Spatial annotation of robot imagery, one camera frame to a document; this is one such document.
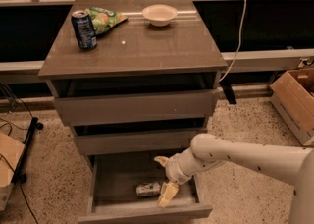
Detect white cable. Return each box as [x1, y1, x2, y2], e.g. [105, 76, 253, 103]
[218, 0, 247, 84]

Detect white bowl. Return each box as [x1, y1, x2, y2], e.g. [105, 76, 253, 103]
[142, 4, 178, 27]

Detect top grey drawer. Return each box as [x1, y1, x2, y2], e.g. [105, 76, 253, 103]
[51, 72, 217, 126]

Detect cardboard box left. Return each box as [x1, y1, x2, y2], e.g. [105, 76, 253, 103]
[0, 133, 25, 211]

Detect green chip bag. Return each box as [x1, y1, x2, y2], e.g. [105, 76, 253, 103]
[85, 7, 128, 35]

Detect middle grey drawer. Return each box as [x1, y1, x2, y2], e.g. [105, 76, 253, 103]
[73, 117, 207, 155]

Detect blue soda can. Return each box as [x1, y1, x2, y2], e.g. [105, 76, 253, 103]
[71, 10, 97, 50]

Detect black stand with wheels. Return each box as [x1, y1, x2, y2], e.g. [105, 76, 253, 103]
[12, 117, 43, 184]

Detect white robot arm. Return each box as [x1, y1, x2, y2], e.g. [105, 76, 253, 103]
[155, 134, 314, 224]

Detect grey drawer cabinet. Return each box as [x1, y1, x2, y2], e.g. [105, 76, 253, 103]
[37, 0, 228, 224]

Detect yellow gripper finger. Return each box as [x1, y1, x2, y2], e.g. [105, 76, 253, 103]
[154, 156, 169, 167]
[157, 182, 179, 208]

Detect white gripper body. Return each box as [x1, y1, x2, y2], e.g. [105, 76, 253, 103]
[165, 154, 191, 185]

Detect cardboard box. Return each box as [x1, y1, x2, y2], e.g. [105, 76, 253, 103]
[0, 133, 25, 211]
[270, 68, 314, 146]

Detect grey drawer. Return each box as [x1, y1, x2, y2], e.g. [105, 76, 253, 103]
[73, 117, 207, 155]
[78, 149, 212, 224]
[51, 72, 217, 126]

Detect black floor cables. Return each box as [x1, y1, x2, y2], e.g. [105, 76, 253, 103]
[0, 84, 39, 224]

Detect bottom grey drawer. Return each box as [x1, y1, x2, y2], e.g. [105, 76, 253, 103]
[78, 149, 212, 224]

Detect black bracket under rail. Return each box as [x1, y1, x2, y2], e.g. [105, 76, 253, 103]
[220, 82, 236, 105]

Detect cardboard box right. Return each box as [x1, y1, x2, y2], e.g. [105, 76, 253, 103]
[270, 68, 314, 146]

